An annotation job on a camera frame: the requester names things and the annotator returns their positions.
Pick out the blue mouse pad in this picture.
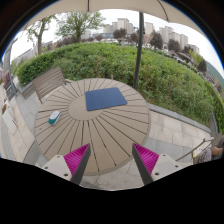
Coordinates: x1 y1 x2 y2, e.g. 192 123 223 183
85 87 127 111

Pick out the beige slatted bench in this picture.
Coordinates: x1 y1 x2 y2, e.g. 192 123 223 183
32 67 72 100

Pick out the white and teal computer mouse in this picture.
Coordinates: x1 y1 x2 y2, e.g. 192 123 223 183
48 110 61 125

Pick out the green hedge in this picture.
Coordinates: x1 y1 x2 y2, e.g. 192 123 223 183
16 43 224 133

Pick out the beige patio umbrella canopy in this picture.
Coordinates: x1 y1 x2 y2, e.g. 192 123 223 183
21 0 205 36

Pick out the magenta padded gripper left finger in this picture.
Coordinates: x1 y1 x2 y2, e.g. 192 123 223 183
42 144 91 185

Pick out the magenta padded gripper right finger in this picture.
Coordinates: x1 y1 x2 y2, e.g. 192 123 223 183
132 143 182 185

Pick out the dark umbrella pole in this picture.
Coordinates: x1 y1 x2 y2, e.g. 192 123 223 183
133 12 144 89

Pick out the round slatted wooden table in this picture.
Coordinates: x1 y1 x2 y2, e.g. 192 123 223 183
35 78 150 176

